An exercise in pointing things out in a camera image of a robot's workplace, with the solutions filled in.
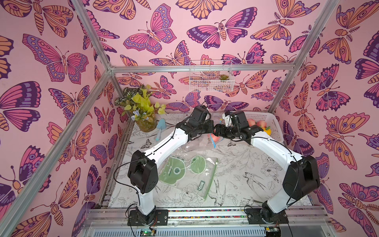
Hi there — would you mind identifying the pink peach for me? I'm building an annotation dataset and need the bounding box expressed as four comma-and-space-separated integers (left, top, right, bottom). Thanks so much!
247, 118, 256, 127
210, 133, 221, 143
256, 120, 267, 129

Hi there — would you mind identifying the clear blue-zipper zip bag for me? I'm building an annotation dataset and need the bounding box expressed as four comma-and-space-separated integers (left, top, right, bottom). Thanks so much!
151, 126, 224, 158

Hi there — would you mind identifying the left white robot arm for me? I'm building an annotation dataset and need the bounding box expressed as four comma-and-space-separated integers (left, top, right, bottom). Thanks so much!
127, 105, 213, 225

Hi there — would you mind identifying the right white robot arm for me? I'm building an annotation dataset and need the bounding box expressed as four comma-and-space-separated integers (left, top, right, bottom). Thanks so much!
214, 111, 321, 224

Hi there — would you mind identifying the pink peach in basket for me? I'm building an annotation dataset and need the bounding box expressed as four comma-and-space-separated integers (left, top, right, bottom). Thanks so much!
247, 118, 256, 127

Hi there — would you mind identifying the green printed zip bag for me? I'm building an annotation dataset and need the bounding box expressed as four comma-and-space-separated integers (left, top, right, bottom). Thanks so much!
159, 153, 218, 200

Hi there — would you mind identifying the yellow bell pepper toy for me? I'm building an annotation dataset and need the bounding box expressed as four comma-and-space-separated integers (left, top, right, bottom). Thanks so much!
263, 126, 271, 136

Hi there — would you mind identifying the white plastic basket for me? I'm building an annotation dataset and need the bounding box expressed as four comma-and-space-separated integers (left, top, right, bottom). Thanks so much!
244, 111, 284, 144

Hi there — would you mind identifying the potted green plant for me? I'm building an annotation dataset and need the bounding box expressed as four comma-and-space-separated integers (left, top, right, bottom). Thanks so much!
115, 85, 166, 132

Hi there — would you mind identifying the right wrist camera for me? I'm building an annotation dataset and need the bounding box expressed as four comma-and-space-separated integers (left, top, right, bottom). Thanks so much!
222, 113, 233, 127

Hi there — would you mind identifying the white wire wall basket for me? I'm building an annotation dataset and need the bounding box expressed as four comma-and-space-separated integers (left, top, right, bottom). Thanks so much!
188, 60, 235, 93

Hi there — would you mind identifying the small succulent in wire basket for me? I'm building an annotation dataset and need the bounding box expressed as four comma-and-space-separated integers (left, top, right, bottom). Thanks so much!
219, 74, 230, 81

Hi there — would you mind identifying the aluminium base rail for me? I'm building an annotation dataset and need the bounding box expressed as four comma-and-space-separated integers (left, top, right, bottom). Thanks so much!
79, 206, 337, 237

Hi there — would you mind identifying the aluminium frame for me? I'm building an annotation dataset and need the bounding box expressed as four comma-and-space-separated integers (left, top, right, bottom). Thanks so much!
0, 0, 341, 237

